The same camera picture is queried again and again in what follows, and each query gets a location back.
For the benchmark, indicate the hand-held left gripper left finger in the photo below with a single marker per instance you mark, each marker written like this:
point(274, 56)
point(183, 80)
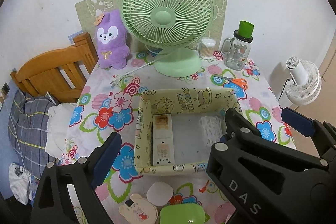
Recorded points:
point(105, 161)

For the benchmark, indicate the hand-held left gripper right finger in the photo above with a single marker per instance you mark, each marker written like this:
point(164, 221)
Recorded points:
point(299, 121)

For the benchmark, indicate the beige bunny print case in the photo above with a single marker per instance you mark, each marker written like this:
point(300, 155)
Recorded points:
point(136, 211)

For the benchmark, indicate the white round disc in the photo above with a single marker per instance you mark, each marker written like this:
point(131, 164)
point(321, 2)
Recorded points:
point(159, 193)

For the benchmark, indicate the yellow printed storage box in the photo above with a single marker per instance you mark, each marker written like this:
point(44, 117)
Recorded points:
point(181, 102)

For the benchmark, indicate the white standing fan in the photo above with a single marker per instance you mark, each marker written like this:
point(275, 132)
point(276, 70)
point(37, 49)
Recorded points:
point(307, 82)

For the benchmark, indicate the white remote control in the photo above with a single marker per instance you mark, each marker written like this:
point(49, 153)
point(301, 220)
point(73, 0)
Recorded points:
point(162, 142)

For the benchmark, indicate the beige wooden door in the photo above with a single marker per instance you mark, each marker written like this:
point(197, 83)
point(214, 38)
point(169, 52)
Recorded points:
point(329, 61)

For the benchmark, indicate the grey plaid pillow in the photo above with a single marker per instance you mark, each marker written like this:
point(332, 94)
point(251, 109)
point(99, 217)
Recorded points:
point(26, 129)

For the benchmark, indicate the white printed cloth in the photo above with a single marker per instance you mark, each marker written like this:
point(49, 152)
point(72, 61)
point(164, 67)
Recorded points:
point(18, 176)

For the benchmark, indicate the white lace cloth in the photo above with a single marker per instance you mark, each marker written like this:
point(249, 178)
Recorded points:
point(210, 129)

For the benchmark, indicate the glass jar with green cap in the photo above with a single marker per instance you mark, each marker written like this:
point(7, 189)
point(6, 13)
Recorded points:
point(237, 56)

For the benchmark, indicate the green oval case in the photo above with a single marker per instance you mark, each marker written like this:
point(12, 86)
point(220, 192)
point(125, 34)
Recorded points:
point(181, 214)

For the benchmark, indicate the floral tablecloth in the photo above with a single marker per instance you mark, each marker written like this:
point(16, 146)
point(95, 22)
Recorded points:
point(168, 82)

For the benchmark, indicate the wooden chair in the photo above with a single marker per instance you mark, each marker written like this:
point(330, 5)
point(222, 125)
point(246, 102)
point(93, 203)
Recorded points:
point(47, 74)

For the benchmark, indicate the purple plush bunny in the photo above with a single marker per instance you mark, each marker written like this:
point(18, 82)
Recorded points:
point(110, 50)

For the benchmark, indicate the cotton swab container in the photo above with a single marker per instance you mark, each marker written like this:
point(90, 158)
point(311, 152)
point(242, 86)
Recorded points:
point(207, 49)

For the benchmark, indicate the green desk fan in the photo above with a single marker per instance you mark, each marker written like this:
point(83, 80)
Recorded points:
point(162, 18)

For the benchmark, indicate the beige printed wall cloth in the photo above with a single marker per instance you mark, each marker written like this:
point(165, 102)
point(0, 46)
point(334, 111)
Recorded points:
point(86, 11)

